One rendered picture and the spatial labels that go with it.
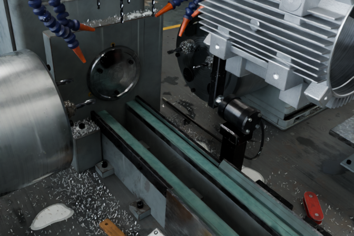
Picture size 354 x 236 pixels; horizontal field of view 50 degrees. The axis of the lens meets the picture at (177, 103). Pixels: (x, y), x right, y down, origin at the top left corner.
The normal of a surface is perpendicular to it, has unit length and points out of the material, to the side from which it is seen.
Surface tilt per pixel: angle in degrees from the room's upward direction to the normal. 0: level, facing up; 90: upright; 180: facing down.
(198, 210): 0
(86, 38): 90
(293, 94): 90
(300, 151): 0
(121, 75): 90
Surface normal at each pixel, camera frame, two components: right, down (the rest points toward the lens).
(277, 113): -0.78, 0.30
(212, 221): 0.06, -0.84
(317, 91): -0.52, -0.39
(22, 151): 0.62, 0.31
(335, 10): -0.67, -0.14
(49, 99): 0.49, -0.24
